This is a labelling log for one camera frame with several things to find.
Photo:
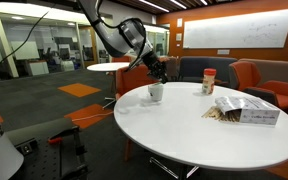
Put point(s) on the orange chair with orange leg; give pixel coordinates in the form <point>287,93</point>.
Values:
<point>132,80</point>

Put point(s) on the large wall whiteboard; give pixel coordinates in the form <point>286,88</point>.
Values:
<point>240,30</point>

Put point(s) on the wooden door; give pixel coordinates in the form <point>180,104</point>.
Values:
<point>88,46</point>

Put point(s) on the orange armchair with dark armrest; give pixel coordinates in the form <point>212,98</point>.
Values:
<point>267,88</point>

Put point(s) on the small round white table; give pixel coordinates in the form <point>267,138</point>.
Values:
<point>107,66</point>

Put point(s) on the black power outlet box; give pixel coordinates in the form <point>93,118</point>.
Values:
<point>28,147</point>

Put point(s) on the white ceramic mug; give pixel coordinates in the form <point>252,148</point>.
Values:
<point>155,93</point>

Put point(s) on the black perforated robot cart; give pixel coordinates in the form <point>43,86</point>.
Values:
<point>50,156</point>

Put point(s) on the wooden coffee stirrers bundle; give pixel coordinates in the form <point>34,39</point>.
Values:
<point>219,114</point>

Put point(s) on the creamer jar with red lid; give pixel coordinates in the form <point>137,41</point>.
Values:
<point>208,82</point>

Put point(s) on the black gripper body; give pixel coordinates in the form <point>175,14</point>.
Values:
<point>155,66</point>

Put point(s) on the small orange chair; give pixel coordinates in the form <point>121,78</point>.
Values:
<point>120,59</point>

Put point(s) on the white coffee stirrer box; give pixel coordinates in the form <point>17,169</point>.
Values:
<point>250,111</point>

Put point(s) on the white wall notice paper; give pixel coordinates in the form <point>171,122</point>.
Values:
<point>179,22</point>
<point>178,36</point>

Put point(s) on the white low cabinet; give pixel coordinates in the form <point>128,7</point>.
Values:
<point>39,68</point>

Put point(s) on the white wall plate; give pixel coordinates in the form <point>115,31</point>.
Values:
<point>223,52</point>

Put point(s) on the silver grey Franka robot arm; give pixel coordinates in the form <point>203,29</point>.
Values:
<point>117,36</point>

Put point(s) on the dark grey sofa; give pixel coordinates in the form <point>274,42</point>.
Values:
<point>210,68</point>

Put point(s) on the small whiteboard behind glass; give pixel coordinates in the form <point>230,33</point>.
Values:
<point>25,50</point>

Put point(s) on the large round white table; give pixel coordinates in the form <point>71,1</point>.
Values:
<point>197,133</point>

